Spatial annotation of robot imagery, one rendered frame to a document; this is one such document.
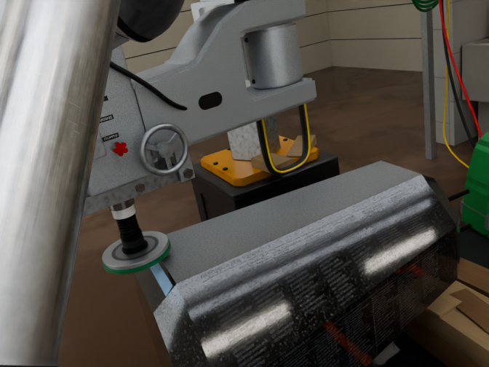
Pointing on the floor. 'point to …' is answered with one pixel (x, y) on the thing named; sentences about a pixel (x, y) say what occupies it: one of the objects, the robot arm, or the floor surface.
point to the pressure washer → (477, 188)
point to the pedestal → (204, 177)
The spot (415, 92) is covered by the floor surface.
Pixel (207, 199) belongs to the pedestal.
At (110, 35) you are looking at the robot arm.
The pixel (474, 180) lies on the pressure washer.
